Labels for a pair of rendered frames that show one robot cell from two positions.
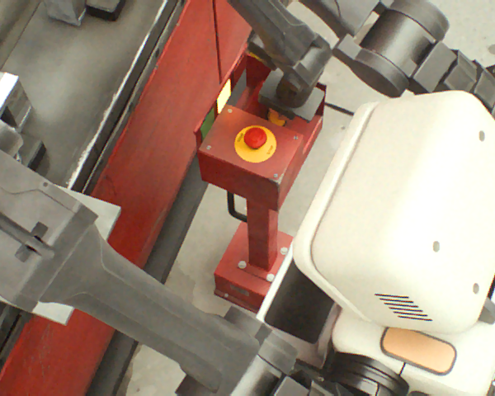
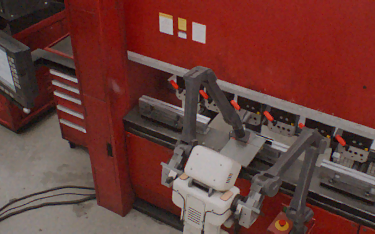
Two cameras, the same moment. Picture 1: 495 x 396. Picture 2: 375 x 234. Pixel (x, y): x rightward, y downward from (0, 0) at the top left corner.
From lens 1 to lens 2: 207 cm
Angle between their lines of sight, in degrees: 59
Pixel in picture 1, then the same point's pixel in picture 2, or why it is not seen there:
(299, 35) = (296, 203)
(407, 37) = (262, 179)
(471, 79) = (252, 197)
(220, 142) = (282, 216)
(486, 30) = not seen: outside the picture
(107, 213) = (245, 164)
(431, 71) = (254, 187)
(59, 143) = not seen: hidden behind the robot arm
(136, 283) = (189, 98)
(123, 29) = (317, 186)
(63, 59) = not seen: hidden behind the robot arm
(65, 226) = (191, 77)
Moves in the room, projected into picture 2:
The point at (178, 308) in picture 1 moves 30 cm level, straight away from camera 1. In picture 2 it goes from (189, 111) to (250, 106)
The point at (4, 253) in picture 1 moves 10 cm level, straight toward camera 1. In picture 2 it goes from (189, 73) to (170, 79)
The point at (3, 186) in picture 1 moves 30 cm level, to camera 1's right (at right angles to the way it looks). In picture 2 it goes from (198, 72) to (190, 110)
